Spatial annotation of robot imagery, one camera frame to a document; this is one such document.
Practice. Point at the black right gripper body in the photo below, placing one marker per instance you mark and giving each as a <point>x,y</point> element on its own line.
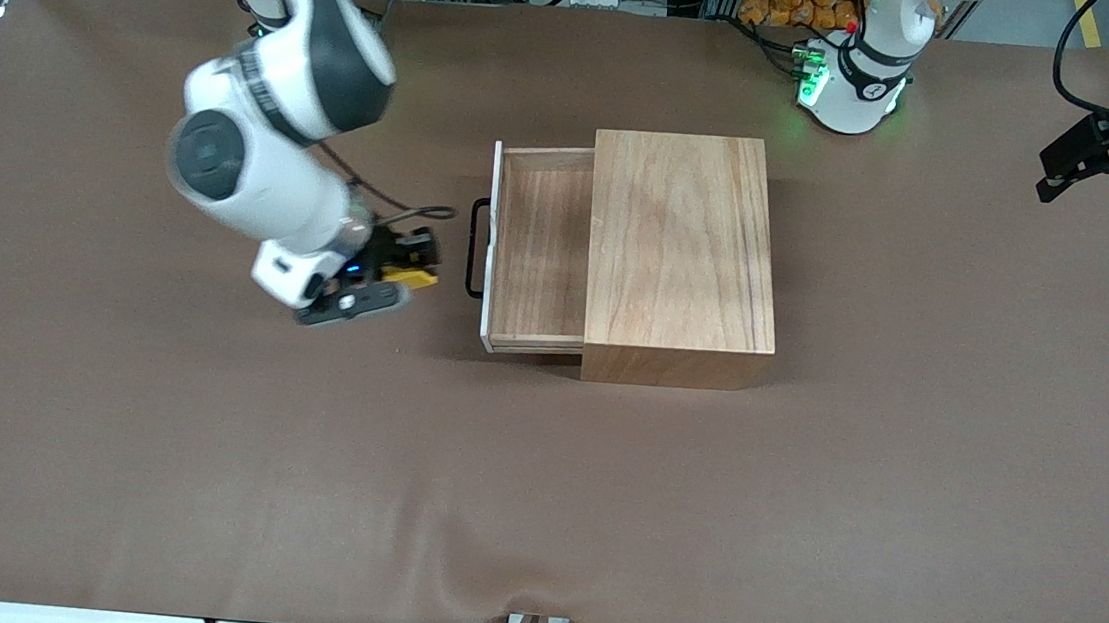
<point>381,255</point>

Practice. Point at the yellow cube block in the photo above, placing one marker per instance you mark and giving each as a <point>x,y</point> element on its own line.
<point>412,277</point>

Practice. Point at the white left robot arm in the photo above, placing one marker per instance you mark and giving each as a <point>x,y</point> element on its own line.
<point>850,86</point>

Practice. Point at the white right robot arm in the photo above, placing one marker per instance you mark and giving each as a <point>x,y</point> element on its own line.
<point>255,175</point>

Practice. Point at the brown table cover sheet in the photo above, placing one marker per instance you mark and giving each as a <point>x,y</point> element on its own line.
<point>398,489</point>

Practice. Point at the light wooden cabinet box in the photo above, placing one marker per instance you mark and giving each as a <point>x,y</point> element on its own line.
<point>680,252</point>

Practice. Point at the orange netted bag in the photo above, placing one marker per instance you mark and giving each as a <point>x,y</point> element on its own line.
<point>792,6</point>

